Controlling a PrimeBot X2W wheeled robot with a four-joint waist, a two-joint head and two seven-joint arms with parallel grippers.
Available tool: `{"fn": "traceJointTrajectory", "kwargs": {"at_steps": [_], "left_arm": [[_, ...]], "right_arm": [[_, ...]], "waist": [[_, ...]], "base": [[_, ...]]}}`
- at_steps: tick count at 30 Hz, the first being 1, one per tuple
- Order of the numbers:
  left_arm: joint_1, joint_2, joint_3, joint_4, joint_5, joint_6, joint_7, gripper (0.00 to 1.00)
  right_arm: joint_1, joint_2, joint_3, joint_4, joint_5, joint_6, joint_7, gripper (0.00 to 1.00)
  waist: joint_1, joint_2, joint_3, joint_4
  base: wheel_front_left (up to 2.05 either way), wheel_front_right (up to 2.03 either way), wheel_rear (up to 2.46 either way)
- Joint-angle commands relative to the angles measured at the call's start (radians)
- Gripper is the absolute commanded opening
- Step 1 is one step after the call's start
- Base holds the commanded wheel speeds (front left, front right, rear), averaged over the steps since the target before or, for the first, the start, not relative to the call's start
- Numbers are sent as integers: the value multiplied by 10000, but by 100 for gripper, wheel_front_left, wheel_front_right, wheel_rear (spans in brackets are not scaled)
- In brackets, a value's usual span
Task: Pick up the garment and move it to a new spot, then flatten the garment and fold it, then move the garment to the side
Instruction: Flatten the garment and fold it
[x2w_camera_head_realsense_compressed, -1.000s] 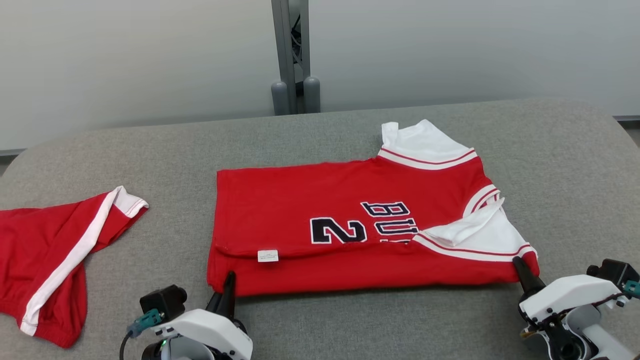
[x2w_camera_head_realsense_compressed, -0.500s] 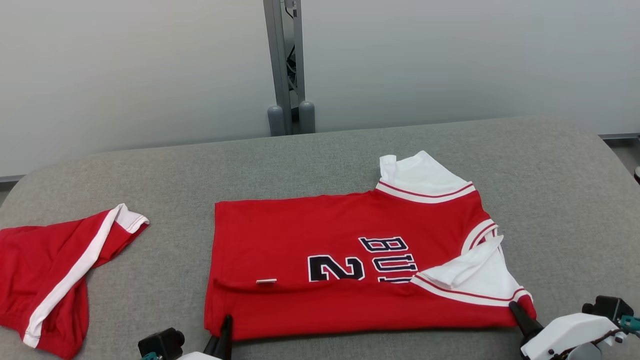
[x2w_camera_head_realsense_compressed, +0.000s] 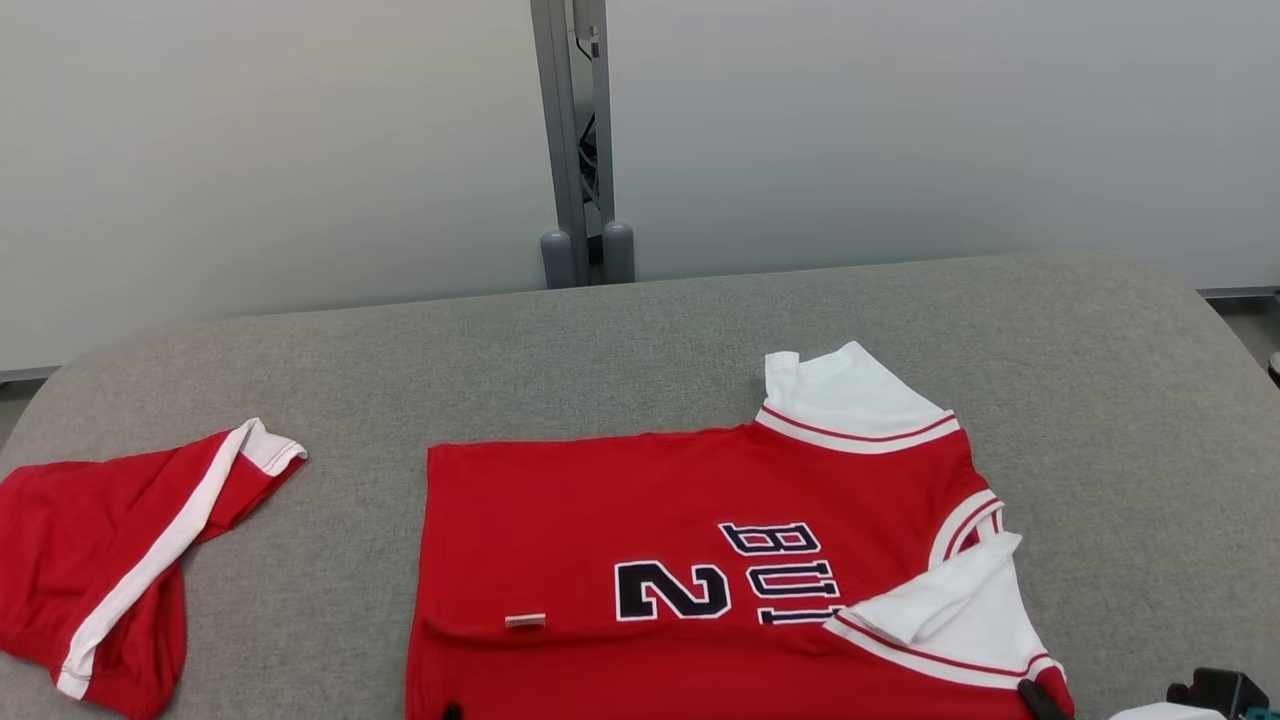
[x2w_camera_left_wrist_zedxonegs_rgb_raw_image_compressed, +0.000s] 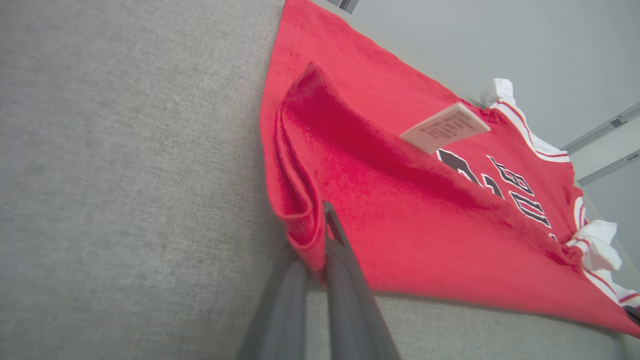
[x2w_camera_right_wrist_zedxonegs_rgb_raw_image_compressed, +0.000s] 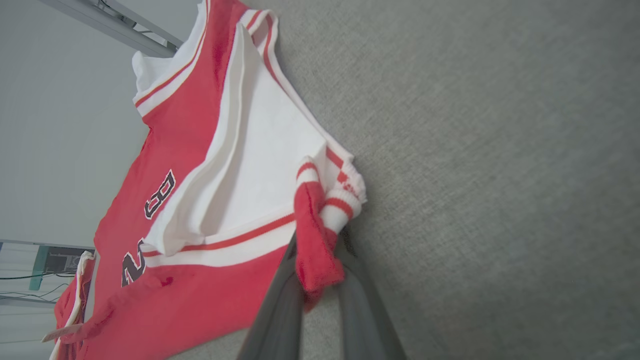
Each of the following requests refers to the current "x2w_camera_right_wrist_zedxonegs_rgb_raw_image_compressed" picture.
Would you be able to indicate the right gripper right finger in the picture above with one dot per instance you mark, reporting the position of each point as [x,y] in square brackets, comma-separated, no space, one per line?
[365,320]

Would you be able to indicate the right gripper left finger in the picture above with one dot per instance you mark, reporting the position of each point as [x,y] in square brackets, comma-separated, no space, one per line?
[277,320]

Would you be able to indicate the red shorts with white stripe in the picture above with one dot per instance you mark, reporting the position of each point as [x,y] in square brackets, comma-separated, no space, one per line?
[69,302]

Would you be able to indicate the red jersey with number 23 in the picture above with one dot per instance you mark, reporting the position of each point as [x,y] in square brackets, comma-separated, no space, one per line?
[190,115]

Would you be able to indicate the grey fabric sofa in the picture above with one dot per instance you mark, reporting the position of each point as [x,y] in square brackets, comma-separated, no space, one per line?
[500,175]

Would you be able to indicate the black equipment box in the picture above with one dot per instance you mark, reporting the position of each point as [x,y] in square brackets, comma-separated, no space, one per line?
[64,260]

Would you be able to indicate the teal upright bar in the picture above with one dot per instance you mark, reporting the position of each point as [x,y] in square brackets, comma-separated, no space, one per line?
[39,267]

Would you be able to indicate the grey metal truss stand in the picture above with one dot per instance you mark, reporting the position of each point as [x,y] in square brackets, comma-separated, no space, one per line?
[125,32]

